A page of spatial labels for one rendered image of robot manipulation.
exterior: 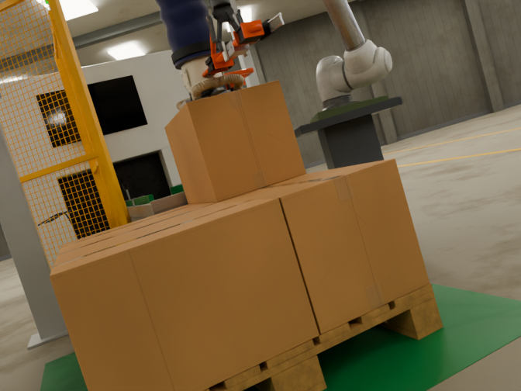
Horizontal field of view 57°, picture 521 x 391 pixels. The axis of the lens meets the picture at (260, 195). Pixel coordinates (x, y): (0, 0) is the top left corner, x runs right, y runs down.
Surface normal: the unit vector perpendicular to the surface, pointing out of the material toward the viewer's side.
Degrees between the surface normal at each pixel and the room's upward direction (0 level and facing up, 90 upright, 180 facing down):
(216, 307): 90
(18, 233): 90
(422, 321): 90
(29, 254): 90
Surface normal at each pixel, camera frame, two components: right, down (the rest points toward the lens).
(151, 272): 0.36, -0.04
